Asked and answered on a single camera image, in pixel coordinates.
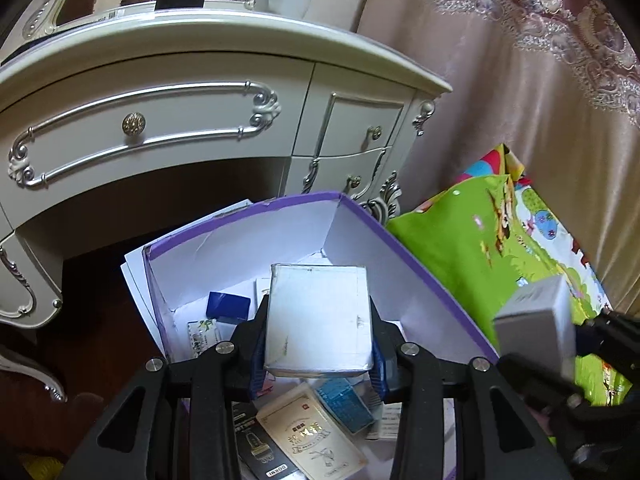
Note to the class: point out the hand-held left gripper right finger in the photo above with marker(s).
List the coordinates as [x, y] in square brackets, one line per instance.
[378, 367]

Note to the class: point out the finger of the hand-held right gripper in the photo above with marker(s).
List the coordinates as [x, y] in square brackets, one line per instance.
[615, 335]
[540, 385]

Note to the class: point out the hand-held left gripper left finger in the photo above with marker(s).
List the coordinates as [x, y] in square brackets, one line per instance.
[259, 360]

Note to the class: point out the grey carton box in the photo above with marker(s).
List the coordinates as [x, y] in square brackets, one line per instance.
[537, 320]

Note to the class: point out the plain white carton box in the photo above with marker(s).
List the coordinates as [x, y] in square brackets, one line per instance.
[320, 320]

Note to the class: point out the black box with gold print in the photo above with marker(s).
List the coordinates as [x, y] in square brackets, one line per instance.
[255, 440]

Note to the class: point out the beige carton box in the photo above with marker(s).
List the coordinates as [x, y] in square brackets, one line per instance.
[310, 435]

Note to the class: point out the purple storage box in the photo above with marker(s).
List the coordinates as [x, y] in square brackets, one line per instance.
[360, 240]

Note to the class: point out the blue patterned box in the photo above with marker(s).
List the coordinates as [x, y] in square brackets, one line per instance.
[345, 405]

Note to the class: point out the white leaflet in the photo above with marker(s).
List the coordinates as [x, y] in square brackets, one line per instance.
[390, 420]

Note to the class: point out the white packet with green print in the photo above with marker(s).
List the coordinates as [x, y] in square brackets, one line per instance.
[202, 337]

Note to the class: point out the small dark blue box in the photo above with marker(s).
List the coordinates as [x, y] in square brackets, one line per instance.
[227, 306]

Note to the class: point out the white paper sheets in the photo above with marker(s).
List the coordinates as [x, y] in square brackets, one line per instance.
[137, 280]

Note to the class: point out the green printed play mat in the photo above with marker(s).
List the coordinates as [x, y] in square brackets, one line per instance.
[465, 250]

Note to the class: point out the small white drawer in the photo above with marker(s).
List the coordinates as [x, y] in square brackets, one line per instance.
[350, 125]
[340, 170]

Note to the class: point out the wide white drawer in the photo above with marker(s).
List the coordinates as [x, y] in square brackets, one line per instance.
[190, 110]

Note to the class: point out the pink lace curtain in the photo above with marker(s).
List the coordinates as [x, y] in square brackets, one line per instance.
[500, 85]

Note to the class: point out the white dressing table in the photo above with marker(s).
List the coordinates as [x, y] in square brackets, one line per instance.
[150, 40]

